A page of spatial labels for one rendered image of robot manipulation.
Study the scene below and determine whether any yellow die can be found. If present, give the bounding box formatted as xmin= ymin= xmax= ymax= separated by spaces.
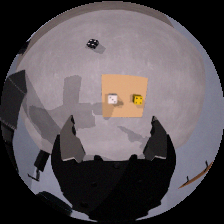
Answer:
xmin=132 ymin=94 xmax=143 ymax=105

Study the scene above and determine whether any tan square mat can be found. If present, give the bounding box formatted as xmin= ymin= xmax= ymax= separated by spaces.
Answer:
xmin=102 ymin=74 xmax=148 ymax=117

